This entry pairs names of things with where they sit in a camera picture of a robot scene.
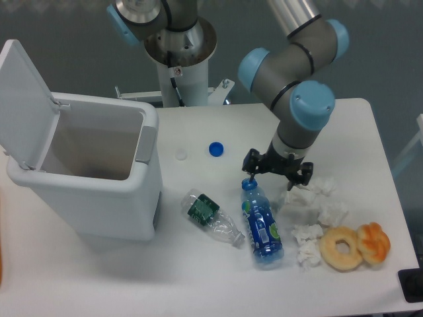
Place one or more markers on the white trash bin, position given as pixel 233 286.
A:
pixel 101 173

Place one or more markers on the blue plastic bottle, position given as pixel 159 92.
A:
pixel 267 248

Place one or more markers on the orange twisted bread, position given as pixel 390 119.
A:
pixel 373 243

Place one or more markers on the black device at edge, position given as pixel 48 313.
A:
pixel 411 284

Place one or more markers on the blue bottle cap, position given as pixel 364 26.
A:
pixel 216 149

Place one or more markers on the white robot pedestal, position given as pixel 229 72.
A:
pixel 182 64

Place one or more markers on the large crumpled white tissue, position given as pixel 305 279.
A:
pixel 314 203

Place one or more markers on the white frame at right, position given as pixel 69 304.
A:
pixel 409 152

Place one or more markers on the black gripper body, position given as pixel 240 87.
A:
pixel 276 163

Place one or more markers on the ring donut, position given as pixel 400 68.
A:
pixel 339 249

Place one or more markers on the white bottle cap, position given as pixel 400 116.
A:
pixel 181 154

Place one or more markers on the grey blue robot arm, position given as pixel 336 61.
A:
pixel 282 82

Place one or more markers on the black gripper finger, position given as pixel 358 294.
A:
pixel 299 175
pixel 253 163

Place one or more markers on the white bin lid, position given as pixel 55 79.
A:
pixel 29 112

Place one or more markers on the small crumpled white tissue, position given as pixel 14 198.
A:
pixel 308 252

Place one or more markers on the clear green-label plastic bottle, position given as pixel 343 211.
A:
pixel 211 218

